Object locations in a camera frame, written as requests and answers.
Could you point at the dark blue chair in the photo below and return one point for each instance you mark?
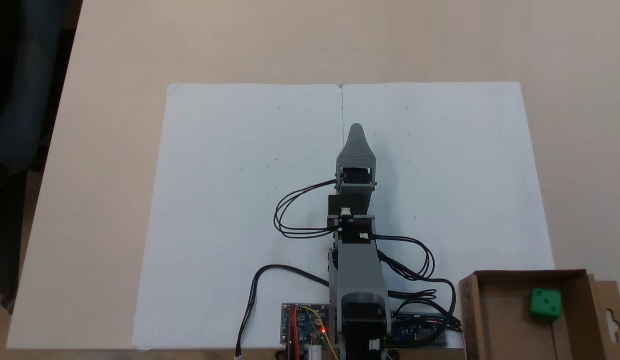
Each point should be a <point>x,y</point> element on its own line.
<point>25,100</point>

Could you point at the green die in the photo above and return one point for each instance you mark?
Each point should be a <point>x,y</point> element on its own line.
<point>545,303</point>

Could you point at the white plug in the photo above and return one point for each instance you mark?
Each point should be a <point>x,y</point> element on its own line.
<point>315,353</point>

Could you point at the white paper sheet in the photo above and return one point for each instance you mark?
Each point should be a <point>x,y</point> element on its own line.
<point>230,200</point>

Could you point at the brown cardboard box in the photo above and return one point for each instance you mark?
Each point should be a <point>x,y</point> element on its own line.
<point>504,325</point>

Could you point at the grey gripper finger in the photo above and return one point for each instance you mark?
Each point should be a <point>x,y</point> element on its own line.
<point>357,145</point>

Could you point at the blue circuit board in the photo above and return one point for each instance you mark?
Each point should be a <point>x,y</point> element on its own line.
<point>414,331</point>

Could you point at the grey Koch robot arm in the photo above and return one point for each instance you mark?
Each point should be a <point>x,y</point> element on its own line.
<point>357,270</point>

